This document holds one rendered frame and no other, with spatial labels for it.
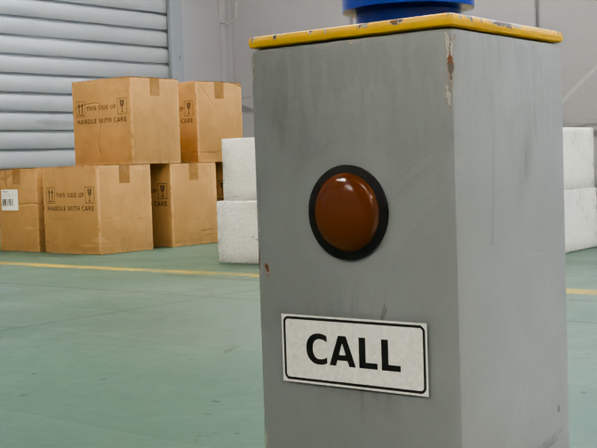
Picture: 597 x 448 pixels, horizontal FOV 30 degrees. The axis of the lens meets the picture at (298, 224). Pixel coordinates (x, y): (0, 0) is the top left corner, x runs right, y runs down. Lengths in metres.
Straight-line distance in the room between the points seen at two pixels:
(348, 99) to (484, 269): 0.06
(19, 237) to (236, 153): 1.19
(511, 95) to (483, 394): 0.08
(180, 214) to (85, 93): 0.54
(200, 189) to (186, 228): 0.16
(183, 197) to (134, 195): 0.24
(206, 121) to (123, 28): 2.50
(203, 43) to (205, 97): 2.97
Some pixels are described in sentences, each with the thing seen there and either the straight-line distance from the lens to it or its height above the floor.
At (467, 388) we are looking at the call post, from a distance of 0.30.
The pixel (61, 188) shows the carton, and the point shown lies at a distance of 3.92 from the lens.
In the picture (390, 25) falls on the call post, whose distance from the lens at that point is 0.31.
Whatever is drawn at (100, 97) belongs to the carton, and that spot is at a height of 0.54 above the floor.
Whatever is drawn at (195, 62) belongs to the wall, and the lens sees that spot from 7.06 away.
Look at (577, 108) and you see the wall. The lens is 5.88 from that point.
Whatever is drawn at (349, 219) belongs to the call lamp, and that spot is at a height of 0.26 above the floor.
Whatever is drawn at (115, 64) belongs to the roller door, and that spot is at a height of 0.89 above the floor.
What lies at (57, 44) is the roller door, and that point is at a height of 0.98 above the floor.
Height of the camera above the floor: 0.28
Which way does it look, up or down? 3 degrees down
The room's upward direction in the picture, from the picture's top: 2 degrees counter-clockwise
